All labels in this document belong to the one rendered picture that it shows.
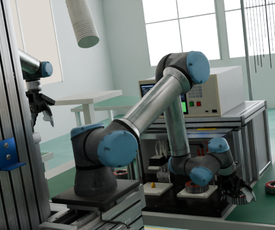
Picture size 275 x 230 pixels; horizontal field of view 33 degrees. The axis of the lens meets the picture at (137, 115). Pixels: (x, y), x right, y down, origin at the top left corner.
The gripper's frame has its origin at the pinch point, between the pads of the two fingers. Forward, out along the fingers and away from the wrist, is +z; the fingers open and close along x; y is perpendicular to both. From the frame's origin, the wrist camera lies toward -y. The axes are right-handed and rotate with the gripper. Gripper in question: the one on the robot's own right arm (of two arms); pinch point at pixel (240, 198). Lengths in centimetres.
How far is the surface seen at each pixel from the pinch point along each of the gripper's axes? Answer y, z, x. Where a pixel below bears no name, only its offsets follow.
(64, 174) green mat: -29, 24, -129
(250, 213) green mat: 4.2, 4.5, 4.5
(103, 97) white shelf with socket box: -76, 0, -111
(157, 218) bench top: 13.8, 0.7, -34.6
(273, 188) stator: -17.6, 12.9, 8.6
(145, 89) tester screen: -46, -27, -55
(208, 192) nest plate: -9.1, 8.4, -19.2
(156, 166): -19, 3, -49
